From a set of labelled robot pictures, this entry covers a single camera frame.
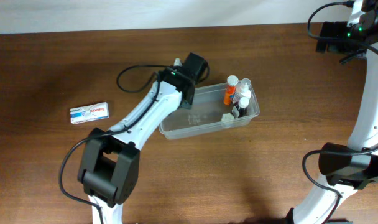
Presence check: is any white Calamol lotion bottle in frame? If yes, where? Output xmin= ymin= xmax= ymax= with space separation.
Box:
xmin=232 ymin=78 xmax=252 ymax=104

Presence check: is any orange tube white cap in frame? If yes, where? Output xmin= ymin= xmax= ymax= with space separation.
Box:
xmin=223 ymin=75 xmax=239 ymax=105

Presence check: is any black bottle white cap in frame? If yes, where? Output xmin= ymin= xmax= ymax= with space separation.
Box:
xmin=231 ymin=97 xmax=249 ymax=118

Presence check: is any white Panadol box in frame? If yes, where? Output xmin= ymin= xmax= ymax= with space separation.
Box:
xmin=70 ymin=102 xmax=109 ymax=124

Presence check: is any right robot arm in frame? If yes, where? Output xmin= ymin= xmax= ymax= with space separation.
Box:
xmin=284 ymin=0 xmax=378 ymax=223

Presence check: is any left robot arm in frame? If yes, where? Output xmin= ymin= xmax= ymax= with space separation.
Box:
xmin=78 ymin=53 xmax=210 ymax=223

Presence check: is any clear plastic container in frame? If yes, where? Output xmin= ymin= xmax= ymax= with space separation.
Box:
xmin=159 ymin=83 xmax=260 ymax=140

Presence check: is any gold-lidded small jar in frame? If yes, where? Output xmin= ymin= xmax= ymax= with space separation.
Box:
xmin=221 ymin=113 xmax=235 ymax=128

